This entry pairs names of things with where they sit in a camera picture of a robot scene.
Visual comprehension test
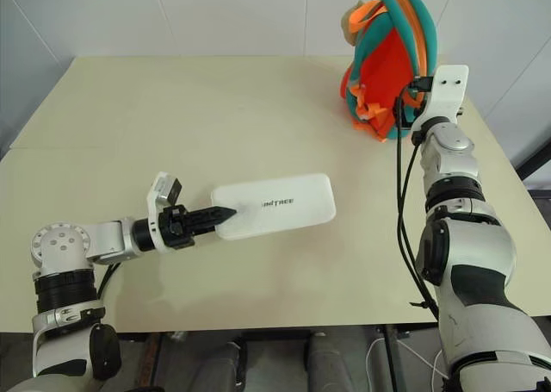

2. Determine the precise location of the black metal frame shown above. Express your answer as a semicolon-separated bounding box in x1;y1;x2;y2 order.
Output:
515;122;551;195

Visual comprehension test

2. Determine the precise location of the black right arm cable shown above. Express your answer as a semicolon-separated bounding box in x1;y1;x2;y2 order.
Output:
393;93;441;324

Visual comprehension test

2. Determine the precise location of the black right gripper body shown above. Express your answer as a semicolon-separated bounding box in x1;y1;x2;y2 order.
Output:
404;76;434;109

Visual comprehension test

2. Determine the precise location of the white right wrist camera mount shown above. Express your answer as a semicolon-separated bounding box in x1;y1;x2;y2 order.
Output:
412;64;470;129

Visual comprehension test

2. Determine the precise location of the orange and teal backpack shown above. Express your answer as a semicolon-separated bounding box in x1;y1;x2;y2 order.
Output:
338;0;440;145

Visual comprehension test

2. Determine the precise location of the white box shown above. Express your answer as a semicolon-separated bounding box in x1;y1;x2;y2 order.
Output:
210;172;337;242

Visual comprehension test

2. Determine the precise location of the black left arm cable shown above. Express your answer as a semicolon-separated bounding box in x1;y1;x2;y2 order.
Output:
96;260;124;301

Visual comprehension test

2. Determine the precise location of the dark table frame bar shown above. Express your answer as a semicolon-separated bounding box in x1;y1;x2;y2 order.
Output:
118;321;441;340

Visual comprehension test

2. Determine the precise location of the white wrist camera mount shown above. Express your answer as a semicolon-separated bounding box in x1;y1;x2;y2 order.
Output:
412;64;470;129
145;171;184;254

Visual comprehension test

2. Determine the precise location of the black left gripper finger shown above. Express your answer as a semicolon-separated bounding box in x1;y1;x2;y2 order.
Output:
189;218;226;235
189;205;238;223

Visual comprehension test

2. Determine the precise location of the dark rounded shape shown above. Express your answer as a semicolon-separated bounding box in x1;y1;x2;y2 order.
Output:
161;332;243;392
303;335;368;392

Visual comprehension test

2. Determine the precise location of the thin white cable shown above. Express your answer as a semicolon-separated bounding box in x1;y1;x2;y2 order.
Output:
364;339;449;385

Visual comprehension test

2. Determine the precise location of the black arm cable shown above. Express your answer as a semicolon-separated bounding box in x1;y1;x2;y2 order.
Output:
393;93;441;324
96;260;124;301

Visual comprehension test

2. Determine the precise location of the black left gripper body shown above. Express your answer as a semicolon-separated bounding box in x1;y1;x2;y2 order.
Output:
158;203;195;250

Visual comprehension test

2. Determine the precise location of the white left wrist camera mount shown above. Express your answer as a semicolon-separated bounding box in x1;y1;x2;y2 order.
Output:
145;171;184;254

